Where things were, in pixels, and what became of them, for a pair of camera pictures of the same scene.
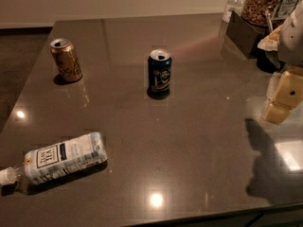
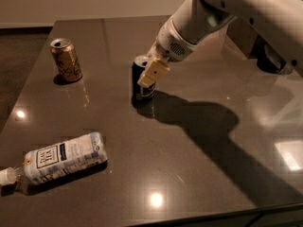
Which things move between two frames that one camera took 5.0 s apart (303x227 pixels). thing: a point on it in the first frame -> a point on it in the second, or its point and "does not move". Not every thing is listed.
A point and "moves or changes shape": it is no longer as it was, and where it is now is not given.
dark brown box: (244, 33) does not move
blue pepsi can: (159, 73) moves or changes shape
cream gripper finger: (284, 93) -> (170, 47)
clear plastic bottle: (80, 153) does not move
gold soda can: (66, 59) does not move
